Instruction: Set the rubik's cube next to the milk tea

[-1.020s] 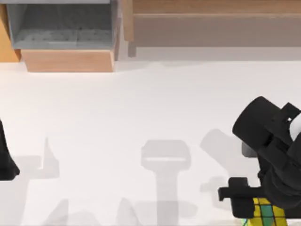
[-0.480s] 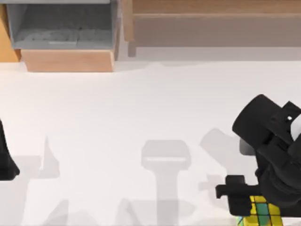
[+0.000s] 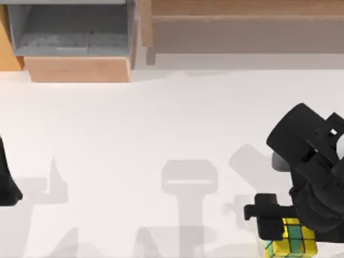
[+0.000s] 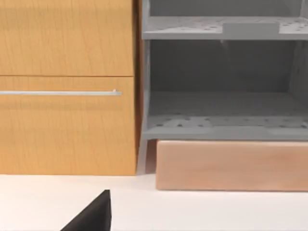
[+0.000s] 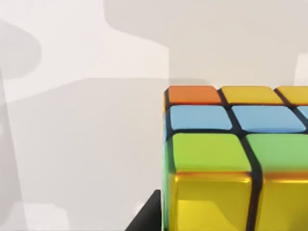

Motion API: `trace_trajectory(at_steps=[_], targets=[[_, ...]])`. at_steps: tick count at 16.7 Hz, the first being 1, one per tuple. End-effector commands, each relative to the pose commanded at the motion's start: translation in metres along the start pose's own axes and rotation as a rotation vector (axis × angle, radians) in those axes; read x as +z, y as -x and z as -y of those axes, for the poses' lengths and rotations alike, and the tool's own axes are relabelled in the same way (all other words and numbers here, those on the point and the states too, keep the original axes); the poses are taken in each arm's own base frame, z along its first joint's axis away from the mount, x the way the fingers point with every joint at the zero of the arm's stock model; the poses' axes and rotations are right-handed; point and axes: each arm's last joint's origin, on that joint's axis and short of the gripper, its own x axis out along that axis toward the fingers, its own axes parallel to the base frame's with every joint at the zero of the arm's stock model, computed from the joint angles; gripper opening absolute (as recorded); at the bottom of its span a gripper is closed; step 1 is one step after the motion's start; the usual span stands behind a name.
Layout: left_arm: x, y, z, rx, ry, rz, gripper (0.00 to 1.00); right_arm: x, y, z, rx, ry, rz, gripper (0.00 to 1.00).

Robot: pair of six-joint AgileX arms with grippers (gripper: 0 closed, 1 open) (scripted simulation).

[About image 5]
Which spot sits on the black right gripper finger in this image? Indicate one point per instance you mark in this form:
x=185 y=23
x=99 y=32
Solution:
x=150 y=214

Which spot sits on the multicoloured puzzle cube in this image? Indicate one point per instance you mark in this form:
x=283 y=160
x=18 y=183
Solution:
x=216 y=156

